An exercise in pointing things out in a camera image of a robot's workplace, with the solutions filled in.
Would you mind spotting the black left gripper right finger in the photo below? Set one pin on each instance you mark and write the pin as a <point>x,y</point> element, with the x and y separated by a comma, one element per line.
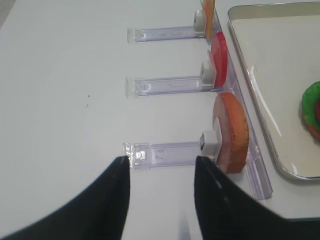
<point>225,212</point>

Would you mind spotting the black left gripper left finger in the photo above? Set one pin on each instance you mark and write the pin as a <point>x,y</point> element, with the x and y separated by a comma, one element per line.
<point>97,213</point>

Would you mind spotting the clear holder track tomato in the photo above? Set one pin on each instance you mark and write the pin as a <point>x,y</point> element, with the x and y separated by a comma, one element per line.
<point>140,87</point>

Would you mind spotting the red tomato slice in burger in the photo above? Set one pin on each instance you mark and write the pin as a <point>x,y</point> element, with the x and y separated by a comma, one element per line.
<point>317,110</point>

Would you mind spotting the green lettuce in burger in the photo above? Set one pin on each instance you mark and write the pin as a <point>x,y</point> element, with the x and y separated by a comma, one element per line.
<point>309,100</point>

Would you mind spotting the standing red tomato slice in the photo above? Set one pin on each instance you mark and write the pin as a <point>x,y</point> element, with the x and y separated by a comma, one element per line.
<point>218,56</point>

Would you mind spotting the clear holder track cheese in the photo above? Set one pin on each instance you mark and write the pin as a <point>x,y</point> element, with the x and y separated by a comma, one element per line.
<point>141,35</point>

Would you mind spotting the standing orange cheese slice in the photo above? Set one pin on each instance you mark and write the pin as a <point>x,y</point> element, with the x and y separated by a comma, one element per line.
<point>208,7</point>

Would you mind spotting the clear holder track left bun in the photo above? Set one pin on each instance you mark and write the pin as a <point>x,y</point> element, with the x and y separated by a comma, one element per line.
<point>146,156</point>

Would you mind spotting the standing bun bottom half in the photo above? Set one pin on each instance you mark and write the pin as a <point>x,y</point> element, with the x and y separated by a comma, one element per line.
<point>235,133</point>

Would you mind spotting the burger bottom bun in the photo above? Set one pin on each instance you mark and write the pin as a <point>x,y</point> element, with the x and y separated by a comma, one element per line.
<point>312,130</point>

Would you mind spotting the white rectangular tray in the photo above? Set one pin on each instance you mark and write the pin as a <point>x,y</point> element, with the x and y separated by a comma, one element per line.
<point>278,46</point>

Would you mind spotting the left long clear rail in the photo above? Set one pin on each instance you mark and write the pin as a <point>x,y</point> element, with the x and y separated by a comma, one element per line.
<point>255,170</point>

